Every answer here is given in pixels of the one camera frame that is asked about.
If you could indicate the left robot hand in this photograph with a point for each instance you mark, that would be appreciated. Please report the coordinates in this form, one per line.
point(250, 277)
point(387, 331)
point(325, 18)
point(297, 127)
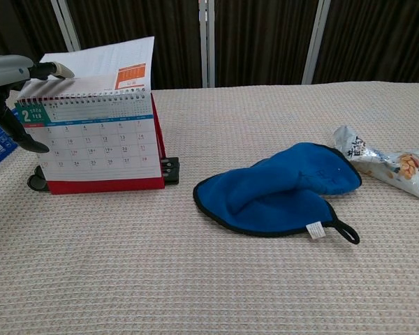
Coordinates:
point(7, 71)

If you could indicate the red desk calendar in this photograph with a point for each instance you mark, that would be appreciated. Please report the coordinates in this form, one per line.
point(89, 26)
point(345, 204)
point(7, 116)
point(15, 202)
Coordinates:
point(101, 139)

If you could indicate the black plastic holder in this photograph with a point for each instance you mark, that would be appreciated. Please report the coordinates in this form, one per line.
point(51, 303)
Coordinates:
point(170, 170)

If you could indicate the beige woven tablecloth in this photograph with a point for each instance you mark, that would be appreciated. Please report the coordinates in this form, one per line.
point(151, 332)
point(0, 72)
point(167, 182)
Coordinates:
point(209, 261)

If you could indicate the blue round cloth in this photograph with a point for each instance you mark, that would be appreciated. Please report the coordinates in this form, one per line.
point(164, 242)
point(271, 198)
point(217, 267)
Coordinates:
point(283, 192)

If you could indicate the silver snack bag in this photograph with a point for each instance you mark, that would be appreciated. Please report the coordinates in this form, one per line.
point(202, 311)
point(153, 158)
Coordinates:
point(387, 164)

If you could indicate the white partition frame post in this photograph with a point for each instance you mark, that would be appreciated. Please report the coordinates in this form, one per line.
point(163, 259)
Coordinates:
point(66, 28)
point(207, 43)
point(316, 42)

